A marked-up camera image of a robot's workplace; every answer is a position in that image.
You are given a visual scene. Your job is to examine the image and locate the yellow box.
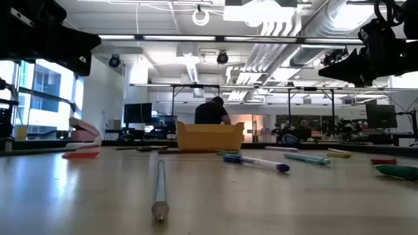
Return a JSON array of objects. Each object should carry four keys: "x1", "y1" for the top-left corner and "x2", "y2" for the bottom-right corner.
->
[{"x1": 14, "y1": 125, "x2": 29, "y2": 140}]

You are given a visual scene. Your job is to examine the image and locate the teal crayon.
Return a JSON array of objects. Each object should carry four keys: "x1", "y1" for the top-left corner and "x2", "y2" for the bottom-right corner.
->
[{"x1": 283, "y1": 152, "x2": 331, "y2": 166}]

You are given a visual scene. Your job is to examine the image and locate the white cable coil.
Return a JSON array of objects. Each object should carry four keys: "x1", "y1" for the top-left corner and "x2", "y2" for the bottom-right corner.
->
[{"x1": 191, "y1": 8, "x2": 210, "y2": 27}]

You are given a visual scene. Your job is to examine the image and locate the black pen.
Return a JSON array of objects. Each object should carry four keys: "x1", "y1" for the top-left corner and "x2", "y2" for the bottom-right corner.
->
[{"x1": 136, "y1": 145, "x2": 169, "y2": 152}]

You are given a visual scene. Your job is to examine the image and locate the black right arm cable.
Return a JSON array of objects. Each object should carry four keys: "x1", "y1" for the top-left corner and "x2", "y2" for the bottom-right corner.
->
[{"x1": 374, "y1": 0, "x2": 406, "y2": 27}]

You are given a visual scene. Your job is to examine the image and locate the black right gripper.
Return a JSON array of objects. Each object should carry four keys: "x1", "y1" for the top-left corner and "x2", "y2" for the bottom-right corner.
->
[{"x1": 318, "y1": 18, "x2": 418, "y2": 87}]

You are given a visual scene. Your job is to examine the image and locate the clear pen with blue cap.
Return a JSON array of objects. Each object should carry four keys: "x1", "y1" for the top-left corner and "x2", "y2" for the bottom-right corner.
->
[{"x1": 223, "y1": 153, "x2": 291, "y2": 173}]

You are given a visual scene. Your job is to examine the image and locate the pink stapler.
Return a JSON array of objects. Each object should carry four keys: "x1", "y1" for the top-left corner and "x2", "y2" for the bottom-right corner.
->
[{"x1": 65, "y1": 117, "x2": 103, "y2": 150}]

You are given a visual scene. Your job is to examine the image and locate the yellow plastic bin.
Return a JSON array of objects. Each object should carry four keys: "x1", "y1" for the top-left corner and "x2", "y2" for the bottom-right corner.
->
[{"x1": 176, "y1": 121, "x2": 245, "y2": 151}]

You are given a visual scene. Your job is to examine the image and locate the black metal stand frame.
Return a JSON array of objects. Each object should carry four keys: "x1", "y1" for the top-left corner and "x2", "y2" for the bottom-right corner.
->
[
  {"x1": 171, "y1": 84, "x2": 221, "y2": 122},
  {"x1": 287, "y1": 86, "x2": 336, "y2": 136}
]

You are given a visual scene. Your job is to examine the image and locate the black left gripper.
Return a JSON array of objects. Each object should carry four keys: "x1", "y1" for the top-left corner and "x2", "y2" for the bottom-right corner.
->
[{"x1": 0, "y1": 0, "x2": 102, "y2": 76}]

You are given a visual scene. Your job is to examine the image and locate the green pen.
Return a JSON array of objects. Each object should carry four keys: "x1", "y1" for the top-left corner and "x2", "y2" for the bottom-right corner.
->
[{"x1": 374, "y1": 163, "x2": 418, "y2": 181}]

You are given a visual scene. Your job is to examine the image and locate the teal pencil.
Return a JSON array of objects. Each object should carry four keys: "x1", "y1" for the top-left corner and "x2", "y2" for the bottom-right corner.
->
[{"x1": 151, "y1": 159, "x2": 170, "y2": 222}]

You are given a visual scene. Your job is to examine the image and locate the yellow crayon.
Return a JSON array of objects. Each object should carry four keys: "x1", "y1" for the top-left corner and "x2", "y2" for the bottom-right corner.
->
[{"x1": 326, "y1": 148, "x2": 353, "y2": 159}]

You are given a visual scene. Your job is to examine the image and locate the person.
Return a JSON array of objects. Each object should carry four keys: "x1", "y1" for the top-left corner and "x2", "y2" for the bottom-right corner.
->
[
  {"x1": 194, "y1": 96, "x2": 232, "y2": 125},
  {"x1": 293, "y1": 117, "x2": 313, "y2": 142}
]

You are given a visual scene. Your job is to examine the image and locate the black computer monitor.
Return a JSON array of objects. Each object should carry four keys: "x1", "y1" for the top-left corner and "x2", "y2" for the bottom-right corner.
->
[
  {"x1": 123, "y1": 102, "x2": 153, "y2": 125},
  {"x1": 365, "y1": 103, "x2": 398, "y2": 129}
]

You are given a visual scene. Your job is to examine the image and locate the pink pen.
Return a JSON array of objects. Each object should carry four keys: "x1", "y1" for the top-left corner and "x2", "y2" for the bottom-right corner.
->
[{"x1": 264, "y1": 146, "x2": 300, "y2": 153}]

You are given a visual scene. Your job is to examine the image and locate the black table frame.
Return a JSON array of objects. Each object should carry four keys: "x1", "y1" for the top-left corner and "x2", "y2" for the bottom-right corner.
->
[{"x1": 0, "y1": 138, "x2": 418, "y2": 159}]

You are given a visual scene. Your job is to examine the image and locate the red eraser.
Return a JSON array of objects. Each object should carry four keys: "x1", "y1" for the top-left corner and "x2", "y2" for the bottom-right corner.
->
[
  {"x1": 370, "y1": 158, "x2": 398, "y2": 166},
  {"x1": 61, "y1": 151, "x2": 100, "y2": 160}
]

